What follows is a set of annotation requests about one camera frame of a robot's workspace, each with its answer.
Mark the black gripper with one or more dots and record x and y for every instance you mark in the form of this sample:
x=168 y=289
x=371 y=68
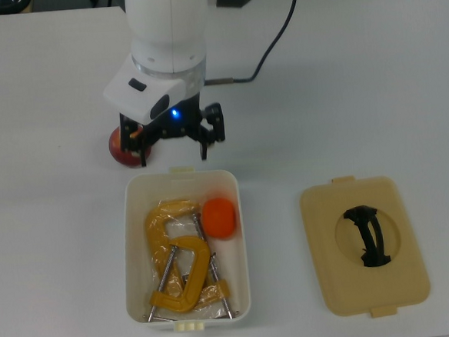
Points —
x=171 y=126

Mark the beige container lid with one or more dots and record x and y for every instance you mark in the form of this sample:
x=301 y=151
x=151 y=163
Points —
x=327 y=254

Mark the white plastic container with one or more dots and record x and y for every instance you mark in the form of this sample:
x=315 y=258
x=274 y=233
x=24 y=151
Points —
x=132 y=259

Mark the orange fruit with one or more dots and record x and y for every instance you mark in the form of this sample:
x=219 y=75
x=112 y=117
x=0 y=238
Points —
x=219 y=217

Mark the large yellow C-clamp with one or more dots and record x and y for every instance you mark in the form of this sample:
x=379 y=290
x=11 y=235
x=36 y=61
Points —
x=155 y=227

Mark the dark round object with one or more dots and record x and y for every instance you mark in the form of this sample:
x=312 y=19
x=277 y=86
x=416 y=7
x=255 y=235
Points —
x=7 y=4

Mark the red apple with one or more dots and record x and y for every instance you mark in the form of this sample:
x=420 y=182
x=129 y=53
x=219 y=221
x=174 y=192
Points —
x=116 y=147

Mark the clear plastic bag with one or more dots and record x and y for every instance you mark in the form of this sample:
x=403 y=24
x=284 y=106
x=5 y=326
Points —
x=182 y=227

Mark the small yellow C-clamp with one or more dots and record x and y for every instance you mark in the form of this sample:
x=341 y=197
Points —
x=197 y=270

